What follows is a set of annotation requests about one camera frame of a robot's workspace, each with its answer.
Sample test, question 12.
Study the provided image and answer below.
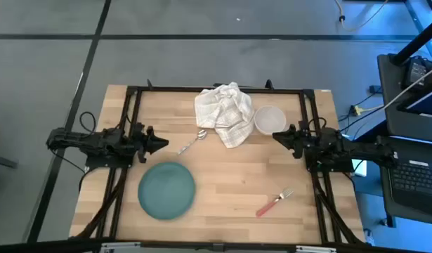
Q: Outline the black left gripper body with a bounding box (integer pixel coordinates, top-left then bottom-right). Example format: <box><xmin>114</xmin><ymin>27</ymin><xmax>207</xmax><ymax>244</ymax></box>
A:
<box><xmin>132</xmin><ymin>122</ymin><xmax>155</xmax><ymax>164</ymax></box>

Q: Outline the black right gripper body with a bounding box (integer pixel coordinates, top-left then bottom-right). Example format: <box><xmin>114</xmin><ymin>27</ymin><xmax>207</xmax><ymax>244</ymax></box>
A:
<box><xmin>292</xmin><ymin>121</ymin><xmax>310</xmax><ymax>160</ymax></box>

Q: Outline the white ribbed bowl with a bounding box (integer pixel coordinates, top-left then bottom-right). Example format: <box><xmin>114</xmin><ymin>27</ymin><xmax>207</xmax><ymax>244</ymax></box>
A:
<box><xmin>254</xmin><ymin>105</ymin><xmax>287</xmax><ymax>136</ymax></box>

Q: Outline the teal round plate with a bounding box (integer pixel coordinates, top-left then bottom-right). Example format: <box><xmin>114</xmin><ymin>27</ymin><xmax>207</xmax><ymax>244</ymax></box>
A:
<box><xmin>137</xmin><ymin>161</ymin><xmax>197</xmax><ymax>221</ymax></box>

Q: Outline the fork with pink handle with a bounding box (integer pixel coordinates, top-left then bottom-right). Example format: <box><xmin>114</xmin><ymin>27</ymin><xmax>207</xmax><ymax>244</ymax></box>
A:
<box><xmin>255</xmin><ymin>187</ymin><xmax>295</xmax><ymax>218</ymax></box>

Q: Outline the silver metal spoon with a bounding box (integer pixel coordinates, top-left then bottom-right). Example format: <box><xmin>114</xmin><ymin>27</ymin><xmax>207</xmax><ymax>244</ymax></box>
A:
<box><xmin>176</xmin><ymin>129</ymin><xmax>208</xmax><ymax>156</ymax></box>

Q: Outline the small white box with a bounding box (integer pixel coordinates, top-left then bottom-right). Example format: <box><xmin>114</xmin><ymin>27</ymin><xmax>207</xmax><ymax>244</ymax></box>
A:
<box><xmin>352</xmin><ymin>160</ymin><xmax>368</xmax><ymax>178</ymax></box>

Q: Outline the white checked cloth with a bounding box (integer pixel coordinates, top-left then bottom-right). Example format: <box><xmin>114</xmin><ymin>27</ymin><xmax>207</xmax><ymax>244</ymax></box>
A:
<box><xmin>194</xmin><ymin>82</ymin><xmax>256</xmax><ymax>149</ymax></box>

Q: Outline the dark grey equipment cart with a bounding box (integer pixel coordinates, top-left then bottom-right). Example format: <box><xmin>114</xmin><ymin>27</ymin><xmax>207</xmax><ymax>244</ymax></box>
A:
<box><xmin>376</xmin><ymin>52</ymin><xmax>432</xmax><ymax>228</ymax></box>

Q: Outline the black crossbar with silver brackets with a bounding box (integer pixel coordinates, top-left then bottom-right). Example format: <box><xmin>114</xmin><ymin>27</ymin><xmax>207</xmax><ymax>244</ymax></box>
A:
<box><xmin>0</xmin><ymin>238</ymin><xmax>432</xmax><ymax>253</ymax></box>

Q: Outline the black keyboard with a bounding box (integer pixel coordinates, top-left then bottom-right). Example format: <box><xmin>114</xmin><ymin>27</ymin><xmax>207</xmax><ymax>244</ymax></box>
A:
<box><xmin>386</xmin><ymin>154</ymin><xmax>432</xmax><ymax>216</ymax></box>

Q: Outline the screen with blue display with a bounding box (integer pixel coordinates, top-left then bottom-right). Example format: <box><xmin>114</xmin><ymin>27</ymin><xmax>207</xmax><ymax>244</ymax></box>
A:
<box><xmin>396</xmin><ymin>86</ymin><xmax>432</xmax><ymax>120</ymax></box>

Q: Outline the black power adapter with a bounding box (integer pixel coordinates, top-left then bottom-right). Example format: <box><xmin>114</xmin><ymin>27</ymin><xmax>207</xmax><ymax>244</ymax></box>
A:
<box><xmin>400</xmin><ymin>56</ymin><xmax>432</xmax><ymax>89</ymax></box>

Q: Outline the grey chair leg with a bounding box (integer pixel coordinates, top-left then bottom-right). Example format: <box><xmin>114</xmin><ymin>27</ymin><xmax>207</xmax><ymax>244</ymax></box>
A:
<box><xmin>0</xmin><ymin>153</ymin><xmax>19</xmax><ymax>170</ymax></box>

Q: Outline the black diagonal pole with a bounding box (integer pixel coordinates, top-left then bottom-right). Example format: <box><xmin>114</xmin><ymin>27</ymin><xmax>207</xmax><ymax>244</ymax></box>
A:
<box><xmin>389</xmin><ymin>17</ymin><xmax>432</xmax><ymax>67</ymax></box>

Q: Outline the black aluminium table frame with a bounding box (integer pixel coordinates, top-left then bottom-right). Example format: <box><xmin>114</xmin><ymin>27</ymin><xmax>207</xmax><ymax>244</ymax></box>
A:
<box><xmin>70</xmin><ymin>79</ymin><xmax>366</xmax><ymax>245</ymax></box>

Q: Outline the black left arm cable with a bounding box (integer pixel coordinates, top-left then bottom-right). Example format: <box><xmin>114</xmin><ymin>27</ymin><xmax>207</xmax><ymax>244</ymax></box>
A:
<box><xmin>78</xmin><ymin>111</ymin><xmax>98</xmax><ymax>136</ymax></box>

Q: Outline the white cable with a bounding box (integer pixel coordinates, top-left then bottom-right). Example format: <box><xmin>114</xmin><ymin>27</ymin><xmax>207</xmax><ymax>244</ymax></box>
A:
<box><xmin>383</xmin><ymin>63</ymin><xmax>432</xmax><ymax>110</ymax></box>

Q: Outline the yellow floor cable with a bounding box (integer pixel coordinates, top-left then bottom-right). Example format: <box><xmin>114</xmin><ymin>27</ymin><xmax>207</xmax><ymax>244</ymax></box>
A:
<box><xmin>334</xmin><ymin>0</ymin><xmax>391</xmax><ymax>32</ymax></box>

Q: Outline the metal desk frame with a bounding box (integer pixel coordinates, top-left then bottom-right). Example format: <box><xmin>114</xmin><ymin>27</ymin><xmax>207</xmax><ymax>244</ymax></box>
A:
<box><xmin>403</xmin><ymin>0</ymin><xmax>432</xmax><ymax>63</ymax></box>

